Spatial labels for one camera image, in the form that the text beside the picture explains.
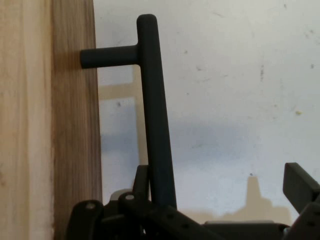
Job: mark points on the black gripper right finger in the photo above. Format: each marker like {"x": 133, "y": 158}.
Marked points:
{"x": 307, "y": 200}

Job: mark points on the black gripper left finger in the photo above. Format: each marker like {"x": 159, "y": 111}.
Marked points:
{"x": 140, "y": 217}

